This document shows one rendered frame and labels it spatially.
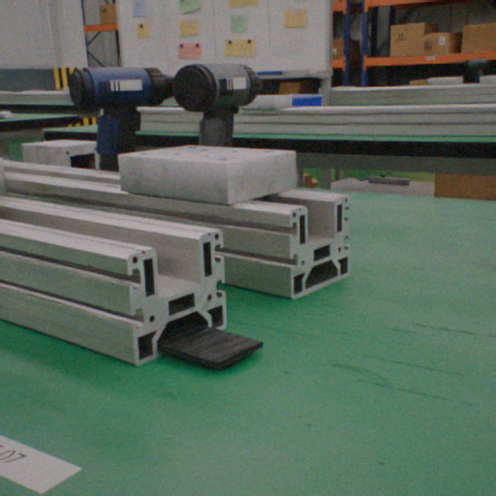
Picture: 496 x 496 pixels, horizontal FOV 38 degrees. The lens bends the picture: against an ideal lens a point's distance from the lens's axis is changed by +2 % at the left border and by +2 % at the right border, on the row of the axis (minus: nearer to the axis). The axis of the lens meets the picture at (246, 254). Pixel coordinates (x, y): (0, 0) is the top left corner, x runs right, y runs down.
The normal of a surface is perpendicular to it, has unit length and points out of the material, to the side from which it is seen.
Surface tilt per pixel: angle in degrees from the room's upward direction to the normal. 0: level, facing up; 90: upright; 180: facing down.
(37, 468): 0
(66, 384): 0
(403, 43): 90
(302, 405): 0
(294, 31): 90
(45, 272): 90
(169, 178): 90
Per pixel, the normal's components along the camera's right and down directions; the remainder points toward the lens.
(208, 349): -0.04, -0.97
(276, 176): 0.76, 0.14
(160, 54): -0.58, 0.22
